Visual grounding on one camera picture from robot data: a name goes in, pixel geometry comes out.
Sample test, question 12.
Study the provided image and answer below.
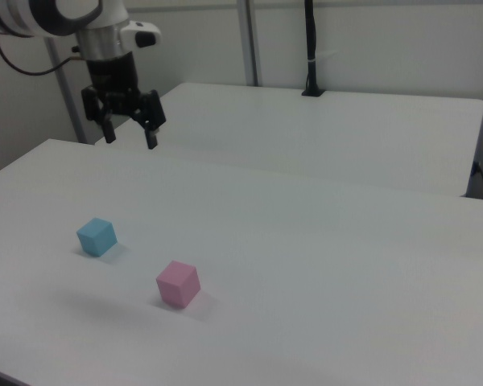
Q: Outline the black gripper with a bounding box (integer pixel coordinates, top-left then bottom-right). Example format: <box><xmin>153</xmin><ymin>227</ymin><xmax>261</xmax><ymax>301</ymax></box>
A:
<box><xmin>80</xmin><ymin>51</ymin><xmax>167</xmax><ymax>151</ymax></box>

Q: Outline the blue foam cube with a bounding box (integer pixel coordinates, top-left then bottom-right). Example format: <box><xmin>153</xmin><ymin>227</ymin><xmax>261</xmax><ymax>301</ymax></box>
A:
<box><xmin>76</xmin><ymin>217</ymin><xmax>118</xmax><ymax>258</ymax></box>

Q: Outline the pink foam cube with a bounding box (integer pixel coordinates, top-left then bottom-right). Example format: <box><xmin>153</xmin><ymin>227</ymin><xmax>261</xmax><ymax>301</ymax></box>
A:
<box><xmin>155</xmin><ymin>260</ymin><xmax>202</xmax><ymax>310</ymax></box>

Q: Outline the white side table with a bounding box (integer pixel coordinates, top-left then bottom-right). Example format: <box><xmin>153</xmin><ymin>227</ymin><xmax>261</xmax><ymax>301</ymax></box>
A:
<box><xmin>94</xmin><ymin>82</ymin><xmax>483</xmax><ymax>198</ymax></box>

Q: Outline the grey partition post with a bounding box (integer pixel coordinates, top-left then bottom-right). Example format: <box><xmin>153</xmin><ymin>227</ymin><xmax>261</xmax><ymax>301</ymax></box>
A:
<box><xmin>43</xmin><ymin>36</ymin><xmax>86</xmax><ymax>144</ymax></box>
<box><xmin>238</xmin><ymin>0</ymin><xmax>263</xmax><ymax>87</ymax></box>

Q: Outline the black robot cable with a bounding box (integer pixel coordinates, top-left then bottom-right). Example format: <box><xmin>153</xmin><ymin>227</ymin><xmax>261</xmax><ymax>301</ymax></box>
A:
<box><xmin>0</xmin><ymin>33</ymin><xmax>85</xmax><ymax>76</ymax></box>

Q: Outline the black camera stand pole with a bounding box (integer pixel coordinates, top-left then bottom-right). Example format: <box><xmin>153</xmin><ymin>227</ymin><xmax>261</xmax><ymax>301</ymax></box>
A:
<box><xmin>300</xmin><ymin>0</ymin><xmax>328</xmax><ymax>98</ymax></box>

